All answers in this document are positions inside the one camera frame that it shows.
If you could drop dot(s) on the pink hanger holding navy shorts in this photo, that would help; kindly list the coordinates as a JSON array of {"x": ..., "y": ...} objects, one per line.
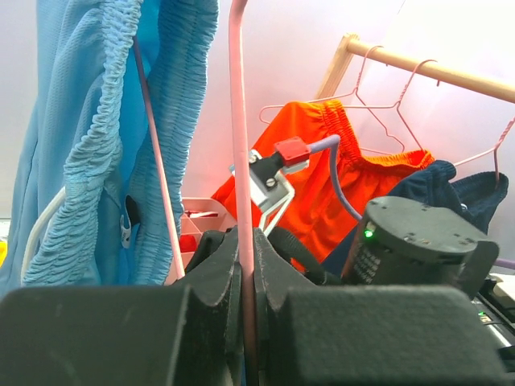
[{"x": 493, "y": 151}]

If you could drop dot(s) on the wooden clothes rack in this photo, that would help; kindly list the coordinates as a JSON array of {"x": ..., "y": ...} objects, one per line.
[{"x": 433, "y": 70}]

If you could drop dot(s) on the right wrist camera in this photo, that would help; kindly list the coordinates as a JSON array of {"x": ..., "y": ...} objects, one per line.
[{"x": 267, "y": 186}]

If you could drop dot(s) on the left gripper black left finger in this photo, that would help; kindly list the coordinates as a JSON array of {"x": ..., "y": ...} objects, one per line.
[{"x": 186, "y": 333}]

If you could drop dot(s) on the pink wire hanger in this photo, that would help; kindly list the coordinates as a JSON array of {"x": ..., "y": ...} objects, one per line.
[{"x": 240, "y": 158}]

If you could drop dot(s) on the navy blue shorts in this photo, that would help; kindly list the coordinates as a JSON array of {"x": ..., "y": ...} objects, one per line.
[{"x": 475, "y": 198}]

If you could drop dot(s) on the light blue shorts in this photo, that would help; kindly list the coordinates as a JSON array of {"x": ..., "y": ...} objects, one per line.
[{"x": 87, "y": 205}]

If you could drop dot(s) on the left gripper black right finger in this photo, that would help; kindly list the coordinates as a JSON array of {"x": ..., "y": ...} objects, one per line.
[{"x": 366, "y": 335}]

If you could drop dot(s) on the pink hanger under red shorts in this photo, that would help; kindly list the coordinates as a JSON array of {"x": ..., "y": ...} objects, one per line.
[{"x": 362, "y": 104}]

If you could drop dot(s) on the pink compartment organizer tray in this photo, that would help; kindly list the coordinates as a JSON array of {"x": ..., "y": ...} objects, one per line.
[{"x": 208, "y": 245}]

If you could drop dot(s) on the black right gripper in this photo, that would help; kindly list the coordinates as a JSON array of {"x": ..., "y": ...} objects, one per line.
[{"x": 400, "y": 241}]

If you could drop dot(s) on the red-orange shorts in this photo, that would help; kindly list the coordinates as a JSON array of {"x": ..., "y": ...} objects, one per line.
[{"x": 315, "y": 215}]

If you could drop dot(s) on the red item in organizer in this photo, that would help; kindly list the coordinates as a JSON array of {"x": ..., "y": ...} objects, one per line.
[{"x": 188, "y": 243}]

